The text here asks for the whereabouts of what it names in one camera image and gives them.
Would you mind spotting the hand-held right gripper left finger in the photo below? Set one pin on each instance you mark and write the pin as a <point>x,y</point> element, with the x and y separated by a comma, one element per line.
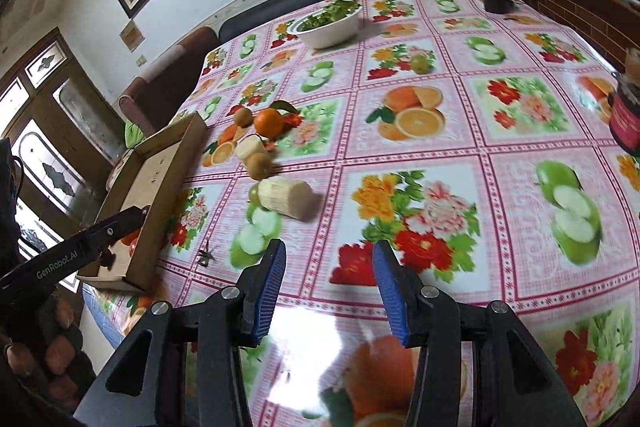
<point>267,292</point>

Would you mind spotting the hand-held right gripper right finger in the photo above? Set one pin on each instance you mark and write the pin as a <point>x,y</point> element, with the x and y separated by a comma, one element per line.
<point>392,292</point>

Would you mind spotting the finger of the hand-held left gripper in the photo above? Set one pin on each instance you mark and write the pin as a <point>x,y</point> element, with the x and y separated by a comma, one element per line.
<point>117,227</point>

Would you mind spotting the cardboard box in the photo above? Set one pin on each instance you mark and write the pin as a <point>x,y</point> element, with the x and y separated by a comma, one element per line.
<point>160,177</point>

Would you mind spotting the large pale peeled fruit piece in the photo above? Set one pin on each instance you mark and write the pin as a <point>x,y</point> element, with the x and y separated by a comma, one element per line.
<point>287,198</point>

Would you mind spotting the brown kiwi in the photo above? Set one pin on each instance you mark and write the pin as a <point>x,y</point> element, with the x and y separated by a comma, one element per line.
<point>244,116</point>
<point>259,165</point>

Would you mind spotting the small pale peeled fruit piece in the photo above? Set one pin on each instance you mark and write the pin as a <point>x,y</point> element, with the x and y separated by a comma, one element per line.
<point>250,148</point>

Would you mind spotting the orange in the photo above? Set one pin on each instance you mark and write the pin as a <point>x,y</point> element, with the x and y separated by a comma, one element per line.
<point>268,124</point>

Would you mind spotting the green grape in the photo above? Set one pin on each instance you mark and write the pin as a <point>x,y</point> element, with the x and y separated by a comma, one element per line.
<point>420,63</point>

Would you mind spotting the person's left hand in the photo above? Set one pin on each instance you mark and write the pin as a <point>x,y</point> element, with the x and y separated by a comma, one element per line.
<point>59,352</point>

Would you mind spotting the small dark stem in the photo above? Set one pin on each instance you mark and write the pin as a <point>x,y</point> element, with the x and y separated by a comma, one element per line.
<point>205,255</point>

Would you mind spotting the green cloth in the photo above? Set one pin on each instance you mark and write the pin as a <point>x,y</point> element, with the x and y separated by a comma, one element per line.
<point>133,135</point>

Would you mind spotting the wooden door with frosted glass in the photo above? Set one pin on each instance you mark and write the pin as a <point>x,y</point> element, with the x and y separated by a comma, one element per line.
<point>75,107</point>

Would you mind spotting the brown armchair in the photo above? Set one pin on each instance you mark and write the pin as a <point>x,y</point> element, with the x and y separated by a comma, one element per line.
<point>165,67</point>

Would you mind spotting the white bowl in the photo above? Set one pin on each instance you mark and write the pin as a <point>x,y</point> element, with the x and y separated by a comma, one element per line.
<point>332,34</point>

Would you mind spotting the leafy greens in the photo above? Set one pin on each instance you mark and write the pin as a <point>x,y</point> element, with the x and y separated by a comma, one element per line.
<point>327,13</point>

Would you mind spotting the red motor with wooden pulley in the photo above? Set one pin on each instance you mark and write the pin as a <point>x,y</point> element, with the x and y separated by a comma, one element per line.
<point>627,117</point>

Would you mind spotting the white wall socket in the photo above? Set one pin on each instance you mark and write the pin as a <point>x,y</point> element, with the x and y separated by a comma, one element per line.
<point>142,60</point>

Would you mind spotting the yellow wall sticker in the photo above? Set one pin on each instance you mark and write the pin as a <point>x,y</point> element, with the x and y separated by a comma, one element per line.
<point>132,35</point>

